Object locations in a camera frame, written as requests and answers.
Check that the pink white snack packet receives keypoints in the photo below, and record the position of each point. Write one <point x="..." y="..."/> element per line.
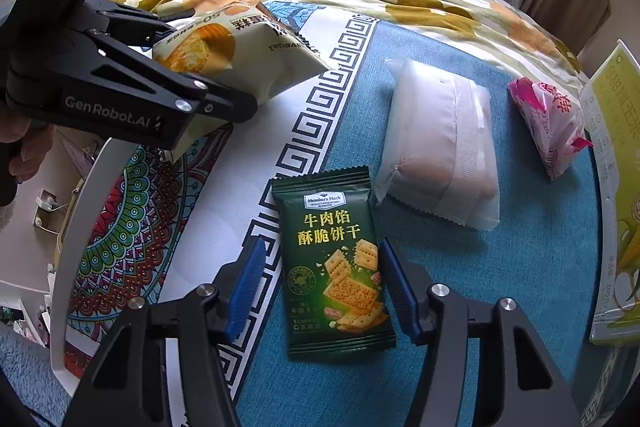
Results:
<point x="550" y="132"/>

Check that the translucent white snack packet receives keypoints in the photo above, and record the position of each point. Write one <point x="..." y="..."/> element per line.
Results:
<point x="435" y="147"/>

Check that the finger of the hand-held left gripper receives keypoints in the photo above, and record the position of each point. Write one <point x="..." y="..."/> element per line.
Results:
<point x="225" y="104"/>
<point x="130" y="24"/>

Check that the dark green cracker packet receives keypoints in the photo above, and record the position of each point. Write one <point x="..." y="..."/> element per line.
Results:
<point x="325" y="227"/>

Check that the floral blanket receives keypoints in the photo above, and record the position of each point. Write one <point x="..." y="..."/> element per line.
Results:
<point x="425" y="7"/>

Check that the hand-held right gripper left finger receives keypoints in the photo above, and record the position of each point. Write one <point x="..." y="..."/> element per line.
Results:
<point x="247" y="287"/>

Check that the green cardboard box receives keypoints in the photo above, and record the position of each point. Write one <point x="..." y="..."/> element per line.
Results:
<point x="615" y="187"/>

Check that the person's left hand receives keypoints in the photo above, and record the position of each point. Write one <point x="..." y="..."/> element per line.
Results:
<point x="27" y="144"/>

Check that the yellow white snack packet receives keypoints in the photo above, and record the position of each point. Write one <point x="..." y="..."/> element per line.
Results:
<point x="250" y="57"/>

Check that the white plug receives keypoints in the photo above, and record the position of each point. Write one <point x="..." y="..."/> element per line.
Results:
<point x="46" y="203"/>

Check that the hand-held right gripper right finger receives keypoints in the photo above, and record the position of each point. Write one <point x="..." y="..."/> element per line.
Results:
<point x="397" y="292"/>

